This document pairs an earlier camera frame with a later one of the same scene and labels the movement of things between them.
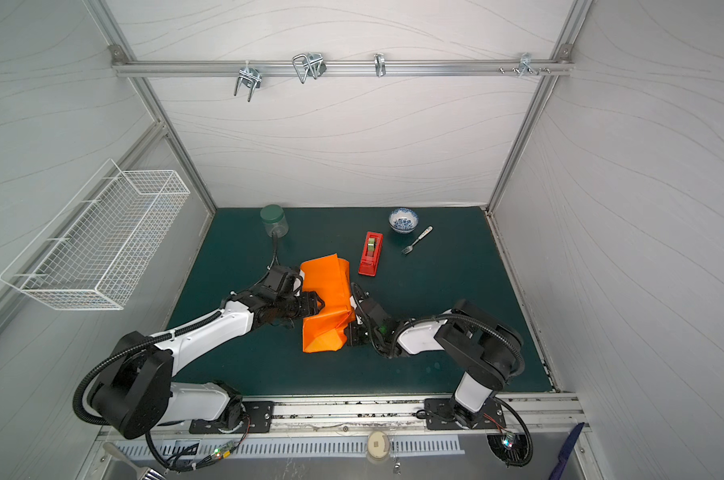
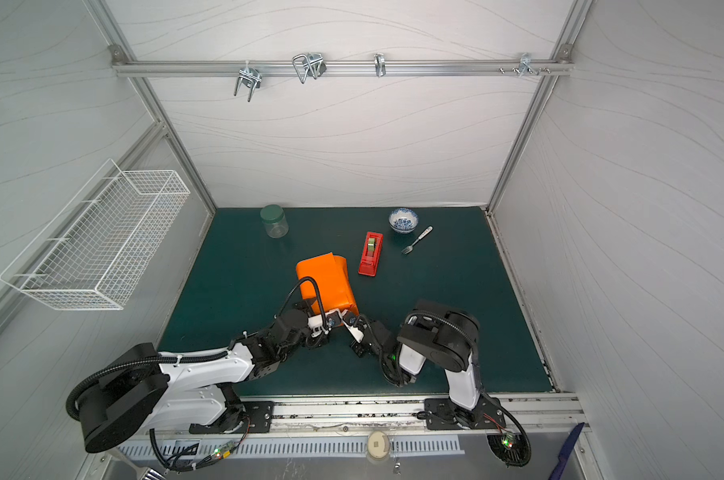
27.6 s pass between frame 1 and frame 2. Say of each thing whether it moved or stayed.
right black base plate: stayed
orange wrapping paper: stayed
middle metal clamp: stayed
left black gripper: moved
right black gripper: moved
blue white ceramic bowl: stayed
